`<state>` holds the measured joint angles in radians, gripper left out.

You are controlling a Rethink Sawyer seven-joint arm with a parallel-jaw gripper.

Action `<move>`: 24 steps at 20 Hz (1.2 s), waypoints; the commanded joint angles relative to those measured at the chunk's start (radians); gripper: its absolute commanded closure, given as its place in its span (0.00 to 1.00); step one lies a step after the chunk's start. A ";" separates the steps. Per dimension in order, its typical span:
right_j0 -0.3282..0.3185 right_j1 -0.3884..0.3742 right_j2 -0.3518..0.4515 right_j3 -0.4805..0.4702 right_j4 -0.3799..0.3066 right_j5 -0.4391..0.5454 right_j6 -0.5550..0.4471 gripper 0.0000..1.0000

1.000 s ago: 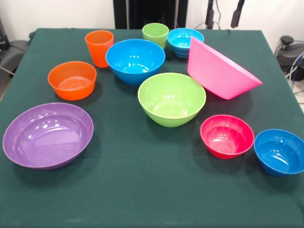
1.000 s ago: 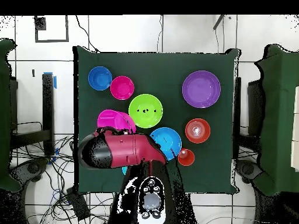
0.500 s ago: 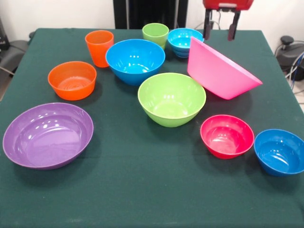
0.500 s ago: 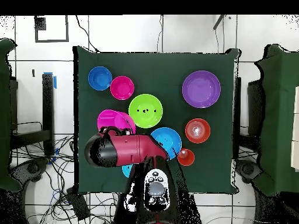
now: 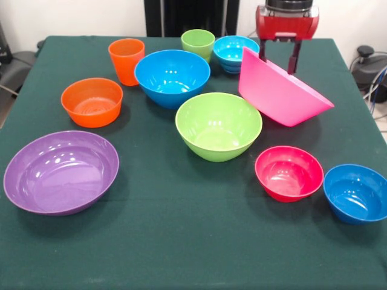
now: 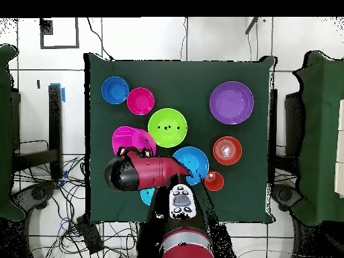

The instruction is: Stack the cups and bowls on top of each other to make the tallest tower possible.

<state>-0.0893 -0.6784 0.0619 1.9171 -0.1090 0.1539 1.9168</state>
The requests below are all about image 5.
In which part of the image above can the orange bowl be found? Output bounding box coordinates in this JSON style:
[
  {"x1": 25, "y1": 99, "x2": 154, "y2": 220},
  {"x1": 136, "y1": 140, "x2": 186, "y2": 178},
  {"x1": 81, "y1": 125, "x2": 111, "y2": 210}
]
[{"x1": 60, "y1": 77, "x2": 124, "y2": 129}]

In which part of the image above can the red bowl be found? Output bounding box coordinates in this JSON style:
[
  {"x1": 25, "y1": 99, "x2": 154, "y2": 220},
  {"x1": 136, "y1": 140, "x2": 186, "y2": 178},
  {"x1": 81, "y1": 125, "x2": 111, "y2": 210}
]
[{"x1": 254, "y1": 146, "x2": 325, "y2": 203}]

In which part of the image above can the green cup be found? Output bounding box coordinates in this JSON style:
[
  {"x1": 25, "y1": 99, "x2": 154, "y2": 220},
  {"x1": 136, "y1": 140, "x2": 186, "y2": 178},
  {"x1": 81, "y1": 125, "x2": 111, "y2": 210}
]
[{"x1": 180, "y1": 28, "x2": 216, "y2": 64}]

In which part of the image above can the dark green tablecloth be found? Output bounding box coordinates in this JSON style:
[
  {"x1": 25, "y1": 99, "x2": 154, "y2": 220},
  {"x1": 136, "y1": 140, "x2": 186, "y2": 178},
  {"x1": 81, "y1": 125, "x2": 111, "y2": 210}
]
[{"x1": 0, "y1": 35, "x2": 387, "y2": 290}]

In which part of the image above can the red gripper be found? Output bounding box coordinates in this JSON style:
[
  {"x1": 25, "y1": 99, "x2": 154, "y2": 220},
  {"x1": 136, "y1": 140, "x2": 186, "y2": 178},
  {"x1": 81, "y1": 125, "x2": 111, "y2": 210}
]
[{"x1": 255, "y1": 4, "x2": 320, "y2": 75}]

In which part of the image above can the orange cup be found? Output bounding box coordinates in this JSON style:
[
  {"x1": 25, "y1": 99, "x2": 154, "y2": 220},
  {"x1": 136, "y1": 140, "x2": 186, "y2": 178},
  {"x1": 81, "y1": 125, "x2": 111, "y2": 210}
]
[{"x1": 108, "y1": 37, "x2": 146, "y2": 87}]

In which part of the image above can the small dark blue bowl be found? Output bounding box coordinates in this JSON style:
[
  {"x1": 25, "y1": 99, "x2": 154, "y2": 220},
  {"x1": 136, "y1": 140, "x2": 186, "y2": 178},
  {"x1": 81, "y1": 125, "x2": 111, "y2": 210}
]
[{"x1": 322, "y1": 164, "x2": 387, "y2": 225}]

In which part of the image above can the purple bowl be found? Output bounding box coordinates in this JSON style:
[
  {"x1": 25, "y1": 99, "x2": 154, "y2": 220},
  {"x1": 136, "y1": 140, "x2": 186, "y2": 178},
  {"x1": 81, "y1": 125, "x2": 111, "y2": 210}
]
[{"x1": 2, "y1": 130, "x2": 120, "y2": 217}]

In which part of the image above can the large pink bowl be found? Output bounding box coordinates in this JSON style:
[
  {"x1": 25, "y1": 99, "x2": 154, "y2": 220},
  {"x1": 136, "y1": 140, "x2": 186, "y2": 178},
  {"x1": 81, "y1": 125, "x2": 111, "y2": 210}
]
[{"x1": 238, "y1": 47, "x2": 336, "y2": 127}]

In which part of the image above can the small ribbed cyan bowl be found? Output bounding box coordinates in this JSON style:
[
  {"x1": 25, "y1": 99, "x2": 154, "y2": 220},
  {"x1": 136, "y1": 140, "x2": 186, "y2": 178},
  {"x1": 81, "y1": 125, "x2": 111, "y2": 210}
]
[{"x1": 213, "y1": 35, "x2": 261, "y2": 74}]

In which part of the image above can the green bowl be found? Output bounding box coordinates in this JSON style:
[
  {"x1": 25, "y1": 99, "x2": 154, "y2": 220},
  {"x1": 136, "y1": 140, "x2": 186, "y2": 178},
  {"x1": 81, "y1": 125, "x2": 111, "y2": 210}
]
[{"x1": 175, "y1": 92, "x2": 264, "y2": 163}]

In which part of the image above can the large light blue bowl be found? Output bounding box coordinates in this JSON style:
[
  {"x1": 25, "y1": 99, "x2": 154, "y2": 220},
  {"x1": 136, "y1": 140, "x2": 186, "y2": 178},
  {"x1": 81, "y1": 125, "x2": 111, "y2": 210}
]
[{"x1": 134, "y1": 49, "x2": 212, "y2": 110}]

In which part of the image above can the black floor stand base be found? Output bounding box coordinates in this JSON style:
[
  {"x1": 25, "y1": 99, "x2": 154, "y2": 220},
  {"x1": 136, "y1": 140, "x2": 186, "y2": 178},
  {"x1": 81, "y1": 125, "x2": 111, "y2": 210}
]
[
  {"x1": 350, "y1": 45, "x2": 387, "y2": 91},
  {"x1": 0, "y1": 22, "x2": 39, "y2": 94}
]

